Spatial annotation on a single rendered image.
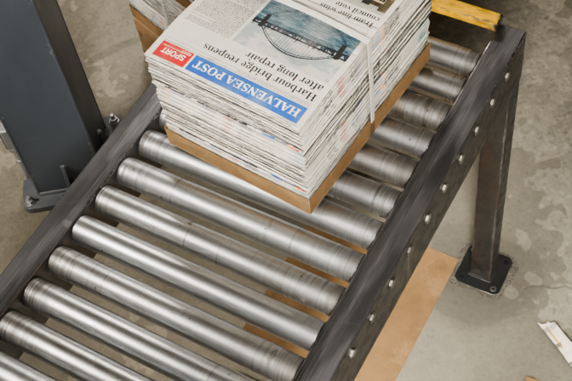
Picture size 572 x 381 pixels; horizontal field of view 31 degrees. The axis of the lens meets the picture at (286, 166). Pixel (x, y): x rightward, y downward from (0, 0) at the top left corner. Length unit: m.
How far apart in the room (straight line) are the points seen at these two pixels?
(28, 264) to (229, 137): 0.38
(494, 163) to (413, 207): 0.50
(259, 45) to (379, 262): 0.37
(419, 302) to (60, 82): 0.97
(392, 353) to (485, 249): 0.31
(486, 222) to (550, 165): 0.45
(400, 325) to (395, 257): 0.85
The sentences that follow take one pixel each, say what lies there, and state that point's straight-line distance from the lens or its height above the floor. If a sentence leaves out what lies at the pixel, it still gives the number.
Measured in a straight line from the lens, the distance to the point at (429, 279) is 2.50.
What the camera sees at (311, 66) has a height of 1.03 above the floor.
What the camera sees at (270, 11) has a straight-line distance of 1.62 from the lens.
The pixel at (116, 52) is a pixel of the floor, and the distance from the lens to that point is 3.06.
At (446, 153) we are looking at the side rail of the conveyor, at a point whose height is 0.80.
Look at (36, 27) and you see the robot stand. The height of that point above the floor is 0.60.
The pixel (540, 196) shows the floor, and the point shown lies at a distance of 2.65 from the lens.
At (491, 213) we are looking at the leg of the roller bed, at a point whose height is 0.29.
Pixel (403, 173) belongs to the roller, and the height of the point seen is 0.79.
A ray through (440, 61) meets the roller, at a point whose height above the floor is 0.78.
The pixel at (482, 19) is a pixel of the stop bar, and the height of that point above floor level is 0.82.
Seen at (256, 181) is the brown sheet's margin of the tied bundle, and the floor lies 0.83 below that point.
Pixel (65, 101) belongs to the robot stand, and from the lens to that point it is 2.49.
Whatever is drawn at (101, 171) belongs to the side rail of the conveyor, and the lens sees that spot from 1.77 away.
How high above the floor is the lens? 2.17
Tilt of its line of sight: 54 degrees down
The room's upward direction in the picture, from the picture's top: 10 degrees counter-clockwise
